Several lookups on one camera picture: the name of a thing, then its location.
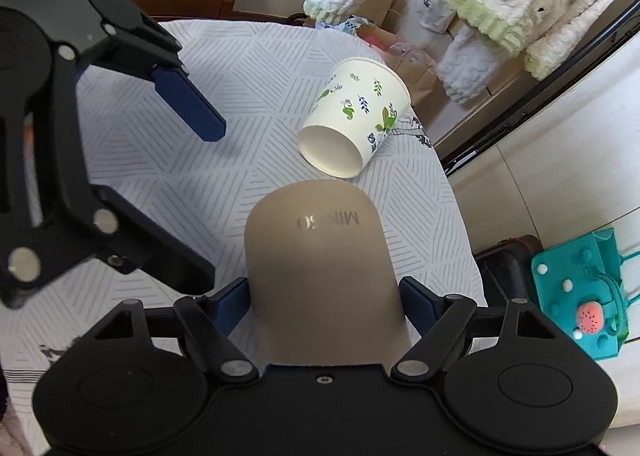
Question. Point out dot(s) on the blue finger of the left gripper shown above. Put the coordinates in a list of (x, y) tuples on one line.
[(139, 243), (177, 90)]

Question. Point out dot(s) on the brown paper shopping bag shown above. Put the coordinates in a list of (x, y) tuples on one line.
[(408, 48)]

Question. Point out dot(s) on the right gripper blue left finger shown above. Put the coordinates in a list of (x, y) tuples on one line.
[(206, 323)]

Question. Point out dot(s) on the teal felt handbag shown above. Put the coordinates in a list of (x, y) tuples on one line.
[(579, 286)]

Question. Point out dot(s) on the beige metal tumbler cup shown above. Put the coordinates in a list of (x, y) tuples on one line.
[(322, 284)]

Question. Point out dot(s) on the black metal clothes rack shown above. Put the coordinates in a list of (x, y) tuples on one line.
[(573, 70)]

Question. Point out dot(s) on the white leaf-print paper cup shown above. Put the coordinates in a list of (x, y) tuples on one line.
[(354, 113)]

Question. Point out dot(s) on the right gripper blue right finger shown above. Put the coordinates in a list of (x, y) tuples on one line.
[(441, 323)]

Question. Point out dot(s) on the white wooden wardrobe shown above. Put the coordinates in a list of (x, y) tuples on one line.
[(571, 169)]

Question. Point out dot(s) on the white patterned tablecloth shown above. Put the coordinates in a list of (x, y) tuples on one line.
[(263, 78)]

